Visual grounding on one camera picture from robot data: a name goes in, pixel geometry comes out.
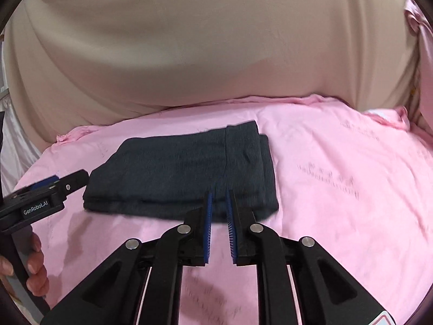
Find white satin cloth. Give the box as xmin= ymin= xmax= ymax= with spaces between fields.
xmin=0 ymin=51 xmax=43 ymax=190

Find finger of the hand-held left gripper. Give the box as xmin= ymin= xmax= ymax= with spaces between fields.
xmin=29 ymin=175 xmax=59 ymax=190
xmin=56 ymin=170 xmax=89 ymax=197

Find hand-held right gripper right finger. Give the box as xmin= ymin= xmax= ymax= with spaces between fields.
xmin=226 ymin=190 xmax=396 ymax=325

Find person's left hand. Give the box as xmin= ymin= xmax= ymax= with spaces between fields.
xmin=0 ymin=233 xmax=48 ymax=298

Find pink printed bedsheet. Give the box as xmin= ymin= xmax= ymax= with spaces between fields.
xmin=10 ymin=95 xmax=433 ymax=325

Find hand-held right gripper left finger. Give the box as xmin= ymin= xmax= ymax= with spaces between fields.
xmin=41 ymin=191 xmax=214 ymax=325

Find dark grey pants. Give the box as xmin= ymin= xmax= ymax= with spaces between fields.
xmin=82 ymin=120 xmax=280 ymax=224

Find beige curtain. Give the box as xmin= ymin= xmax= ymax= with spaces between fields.
xmin=3 ymin=0 xmax=427 ymax=153

